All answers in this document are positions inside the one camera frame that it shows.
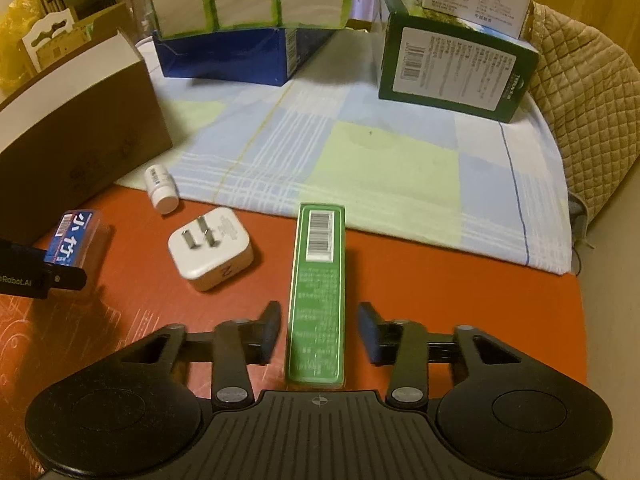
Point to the checked pastel cloth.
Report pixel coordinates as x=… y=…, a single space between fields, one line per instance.
x=375 y=160

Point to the dark green large box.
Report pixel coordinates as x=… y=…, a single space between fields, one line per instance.
x=450 y=70

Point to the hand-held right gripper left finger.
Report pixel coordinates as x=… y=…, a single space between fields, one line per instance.
x=270 y=332

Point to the white pill bottle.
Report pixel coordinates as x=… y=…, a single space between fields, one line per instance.
x=162 y=187

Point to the yellow plastic bag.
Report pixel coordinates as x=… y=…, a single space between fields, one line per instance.
x=15 y=35

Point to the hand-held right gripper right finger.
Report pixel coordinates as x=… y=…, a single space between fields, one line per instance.
x=370 y=330

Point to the white square plug adapter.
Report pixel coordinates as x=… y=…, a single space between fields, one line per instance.
x=210 y=260

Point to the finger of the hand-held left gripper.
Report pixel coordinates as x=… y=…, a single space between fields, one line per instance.
x=67 y=278

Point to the green slim carton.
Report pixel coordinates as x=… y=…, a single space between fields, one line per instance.
x=315 y=310

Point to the cardboard packaging piece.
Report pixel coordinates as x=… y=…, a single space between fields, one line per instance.
x=55 y=45

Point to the red printed mat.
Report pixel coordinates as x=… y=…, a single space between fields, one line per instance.
x=450 y=300

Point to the beige quilted chair cushion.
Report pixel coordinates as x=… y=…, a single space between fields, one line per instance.
x=590 y=100

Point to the brown cardboard box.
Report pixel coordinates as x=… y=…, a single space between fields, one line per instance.
x=75 y=135

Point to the clear plastic box blue label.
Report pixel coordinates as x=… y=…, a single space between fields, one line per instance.
x=75 y=232

